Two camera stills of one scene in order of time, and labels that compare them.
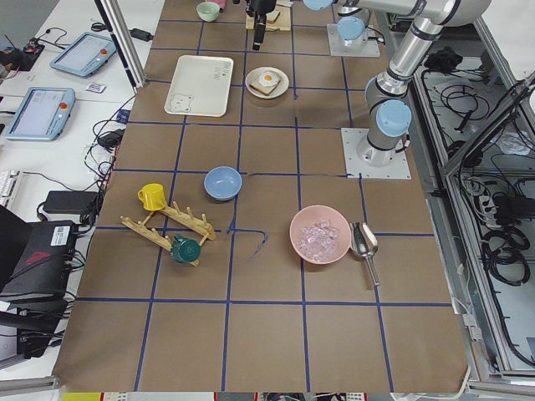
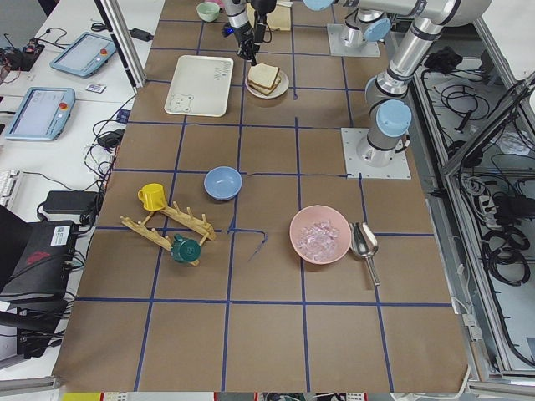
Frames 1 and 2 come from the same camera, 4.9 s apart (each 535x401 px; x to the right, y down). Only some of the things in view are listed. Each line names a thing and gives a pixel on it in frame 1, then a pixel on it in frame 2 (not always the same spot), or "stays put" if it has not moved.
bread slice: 272,17 → 263,74
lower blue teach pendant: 43,114 stays put
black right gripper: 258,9 → 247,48
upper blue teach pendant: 84,54 stays put
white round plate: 267,83 stays put
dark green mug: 185,251 stays put
